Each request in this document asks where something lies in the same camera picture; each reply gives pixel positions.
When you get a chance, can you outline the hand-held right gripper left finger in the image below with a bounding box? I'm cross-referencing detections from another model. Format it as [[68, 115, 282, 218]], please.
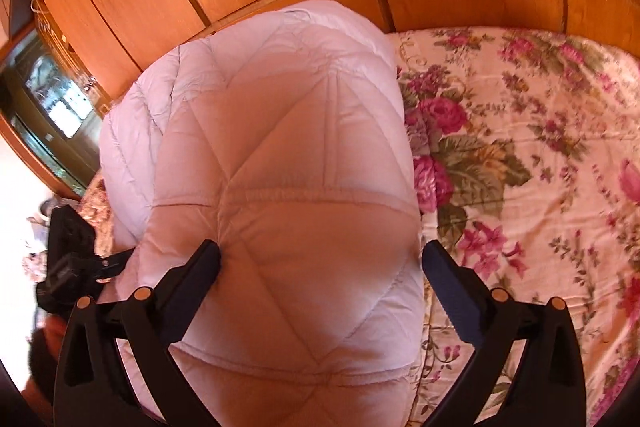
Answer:
[[54, 239, 222, 427]]

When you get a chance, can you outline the lavender quilted puffer jacket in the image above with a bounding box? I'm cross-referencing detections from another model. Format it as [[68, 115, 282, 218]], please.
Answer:
[[98, 0, 432, 427]]

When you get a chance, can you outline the person's left forearm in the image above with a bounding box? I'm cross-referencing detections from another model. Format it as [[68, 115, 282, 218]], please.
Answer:
[[22, 316, 68, 408]]

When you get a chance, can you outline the glass display cabinet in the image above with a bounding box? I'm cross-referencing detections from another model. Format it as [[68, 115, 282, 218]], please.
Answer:
[[0, 24, 118, 202]]

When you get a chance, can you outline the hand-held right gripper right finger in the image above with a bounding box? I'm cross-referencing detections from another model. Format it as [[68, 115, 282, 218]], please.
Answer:
[[421, 239, 587, 427]]

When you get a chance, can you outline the floral bedspread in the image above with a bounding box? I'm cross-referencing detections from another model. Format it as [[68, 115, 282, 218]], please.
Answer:
[[80, 26, 640, 427]]

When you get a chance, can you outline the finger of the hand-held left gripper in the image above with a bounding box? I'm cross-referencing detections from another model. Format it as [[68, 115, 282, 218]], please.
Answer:
[[94, 248, 137, 282]]

